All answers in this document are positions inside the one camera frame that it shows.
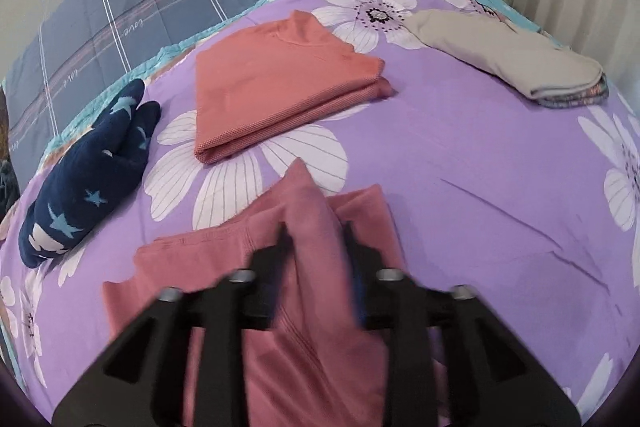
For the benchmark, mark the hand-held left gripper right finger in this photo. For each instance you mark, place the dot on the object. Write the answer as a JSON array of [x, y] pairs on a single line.
[[357, 257]]

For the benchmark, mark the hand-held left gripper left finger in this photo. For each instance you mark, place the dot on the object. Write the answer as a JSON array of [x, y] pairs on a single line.
[[270, 267]]

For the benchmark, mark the pink garment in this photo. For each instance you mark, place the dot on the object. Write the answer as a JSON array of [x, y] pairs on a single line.
[[310, 217]]

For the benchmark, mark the purple floral bedsheet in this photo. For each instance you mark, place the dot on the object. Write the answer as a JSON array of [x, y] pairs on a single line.
[[450, 147]]

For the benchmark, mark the salmon garment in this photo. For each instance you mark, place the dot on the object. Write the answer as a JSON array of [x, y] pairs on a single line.
[[270, 77]]

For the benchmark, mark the navy star-patterned folded garment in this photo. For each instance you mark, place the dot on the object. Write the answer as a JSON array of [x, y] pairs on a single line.
[[85, 177]]

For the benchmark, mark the beige folded garment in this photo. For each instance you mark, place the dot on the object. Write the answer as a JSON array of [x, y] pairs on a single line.
[[510, 52]]

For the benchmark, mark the multicoloured folded garment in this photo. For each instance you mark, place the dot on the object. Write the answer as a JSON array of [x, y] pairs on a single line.
[[580, 97]]

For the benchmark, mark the dark teal fuzzy cloth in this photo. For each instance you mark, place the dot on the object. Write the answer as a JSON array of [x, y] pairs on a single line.
[[7, 187]]

